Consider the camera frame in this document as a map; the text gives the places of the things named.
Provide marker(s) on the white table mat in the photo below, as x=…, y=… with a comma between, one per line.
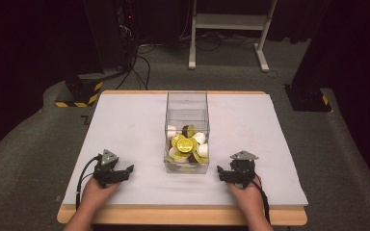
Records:
x=135, y=128

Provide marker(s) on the dark equipment tower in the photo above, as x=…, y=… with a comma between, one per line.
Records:
x=125, y=32

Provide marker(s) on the wooden table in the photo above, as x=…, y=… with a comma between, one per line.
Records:
x=179, y=216

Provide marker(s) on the black yellow striped stand base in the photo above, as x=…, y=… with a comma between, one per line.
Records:
x=83, y=93

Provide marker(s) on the clear plastic box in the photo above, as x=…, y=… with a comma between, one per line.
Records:
x=186, y=106

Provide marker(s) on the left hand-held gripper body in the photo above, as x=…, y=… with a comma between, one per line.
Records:
x=105, y=170

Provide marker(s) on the white metal stand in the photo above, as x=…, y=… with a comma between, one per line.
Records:
x=229, y=21

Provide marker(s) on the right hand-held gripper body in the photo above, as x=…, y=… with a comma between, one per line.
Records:
x=244, y=170

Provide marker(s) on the person's left hand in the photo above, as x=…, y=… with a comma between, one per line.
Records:
x=96, y=194

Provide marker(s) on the person's right hand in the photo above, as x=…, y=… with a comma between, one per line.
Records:
x=250, y=199

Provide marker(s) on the pile of green-lidded capsules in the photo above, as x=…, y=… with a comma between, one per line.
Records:
x=185, y=145

